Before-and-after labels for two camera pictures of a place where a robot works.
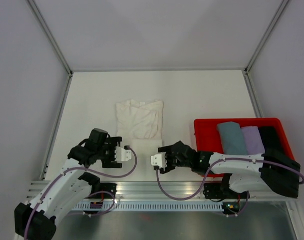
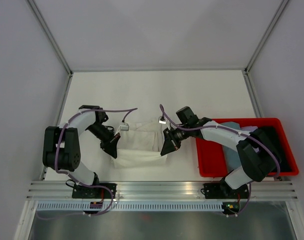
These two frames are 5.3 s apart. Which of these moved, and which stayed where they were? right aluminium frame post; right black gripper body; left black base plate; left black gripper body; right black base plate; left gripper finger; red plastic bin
Moved: left gripper finger; right black gripper body; left black gripper body
Stayed: left black base plate; right aluminium frame post; red plastic bin; right black base plate
